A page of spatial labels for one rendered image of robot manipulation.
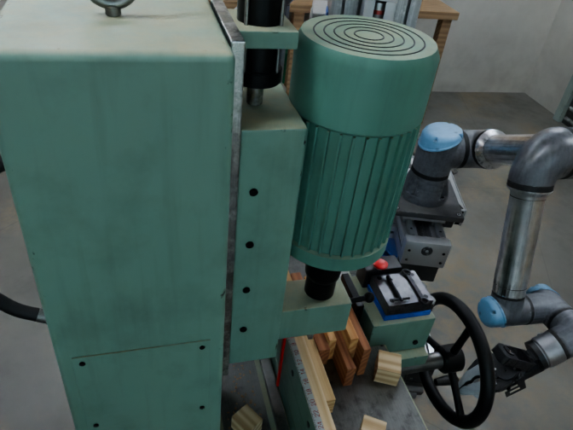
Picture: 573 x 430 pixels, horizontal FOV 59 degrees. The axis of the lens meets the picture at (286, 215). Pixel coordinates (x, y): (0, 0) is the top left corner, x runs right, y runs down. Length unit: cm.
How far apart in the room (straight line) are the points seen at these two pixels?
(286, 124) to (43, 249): 30
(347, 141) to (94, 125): 28
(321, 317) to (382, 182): 31
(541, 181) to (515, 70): 400
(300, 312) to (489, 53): 428
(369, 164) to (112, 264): 33
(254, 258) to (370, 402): 40
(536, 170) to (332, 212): 64
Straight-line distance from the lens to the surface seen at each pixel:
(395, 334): 104
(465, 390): 131
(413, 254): 157
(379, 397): 98
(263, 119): 60
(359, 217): 68
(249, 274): 71
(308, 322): 87
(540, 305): 138
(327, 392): 91
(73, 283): 64
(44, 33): 53
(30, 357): 223
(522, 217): 124
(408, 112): 61
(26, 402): 212
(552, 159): 121
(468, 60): 487
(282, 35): 57
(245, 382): 108
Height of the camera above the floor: 168
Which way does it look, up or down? 37 degrees down
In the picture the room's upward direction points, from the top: 7 degrees clockwise
